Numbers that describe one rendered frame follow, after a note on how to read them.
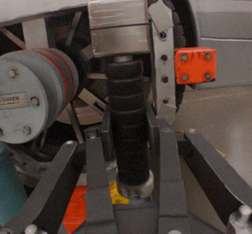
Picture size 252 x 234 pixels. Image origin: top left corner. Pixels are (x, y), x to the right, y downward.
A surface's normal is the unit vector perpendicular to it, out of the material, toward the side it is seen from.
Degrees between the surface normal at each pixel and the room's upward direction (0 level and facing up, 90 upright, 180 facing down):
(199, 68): 90
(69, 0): 90
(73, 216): 90
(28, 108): 90
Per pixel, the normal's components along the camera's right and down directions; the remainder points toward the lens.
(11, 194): 0.85, 0.09
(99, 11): 0.01, 0.33
